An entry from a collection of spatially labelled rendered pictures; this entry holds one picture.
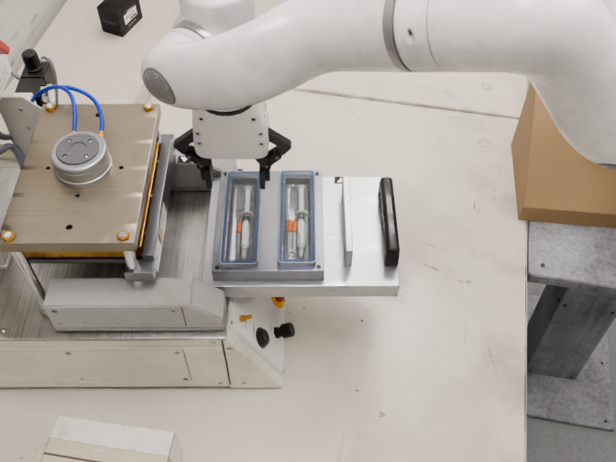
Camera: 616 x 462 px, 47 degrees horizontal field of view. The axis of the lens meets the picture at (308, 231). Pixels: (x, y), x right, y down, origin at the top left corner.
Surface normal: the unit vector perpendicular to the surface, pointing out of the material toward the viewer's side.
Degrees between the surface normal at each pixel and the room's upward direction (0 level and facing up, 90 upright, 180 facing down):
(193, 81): 78
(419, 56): 101
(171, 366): 90
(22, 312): 0
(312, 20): 55
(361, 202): 0
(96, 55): 0
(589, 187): 44
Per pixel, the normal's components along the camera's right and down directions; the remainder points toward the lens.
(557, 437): 0.00, -0.62
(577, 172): -0.07, 0.10
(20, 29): 0.98, 0.15
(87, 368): 0.00, 0.79
